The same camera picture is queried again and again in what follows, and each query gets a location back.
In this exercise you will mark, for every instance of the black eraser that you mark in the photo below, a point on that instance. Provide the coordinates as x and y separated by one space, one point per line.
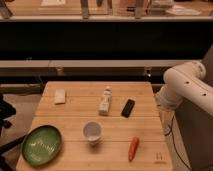
128 108

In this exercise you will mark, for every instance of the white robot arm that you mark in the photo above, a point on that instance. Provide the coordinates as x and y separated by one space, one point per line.
185 81

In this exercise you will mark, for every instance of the green ceramic plate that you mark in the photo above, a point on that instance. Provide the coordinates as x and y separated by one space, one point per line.
41 145

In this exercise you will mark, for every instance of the white glue bottle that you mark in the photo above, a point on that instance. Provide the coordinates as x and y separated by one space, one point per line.
105 101

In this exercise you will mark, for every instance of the white cloth sponge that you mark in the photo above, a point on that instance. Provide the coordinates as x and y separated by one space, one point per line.
60 96

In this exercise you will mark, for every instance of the orange carrot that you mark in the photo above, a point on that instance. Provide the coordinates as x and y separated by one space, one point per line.
132 148

